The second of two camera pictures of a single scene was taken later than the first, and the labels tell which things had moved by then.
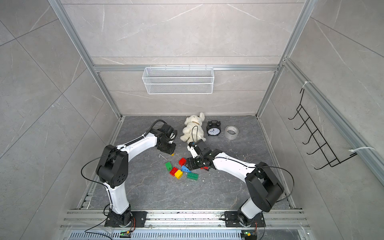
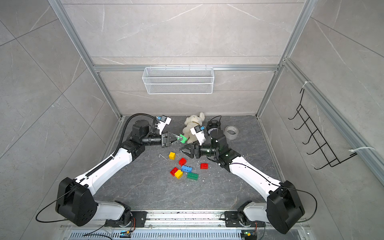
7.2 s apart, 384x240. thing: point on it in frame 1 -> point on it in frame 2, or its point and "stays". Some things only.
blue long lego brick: x=184 y=168 stays
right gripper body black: x=196 y=162 -> x=198 y=147
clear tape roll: x=231 y=132 stays
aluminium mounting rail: x=183 y=219 stays
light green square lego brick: x=168 y=166 -> x=184 y=139
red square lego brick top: x=182 y=161 stays
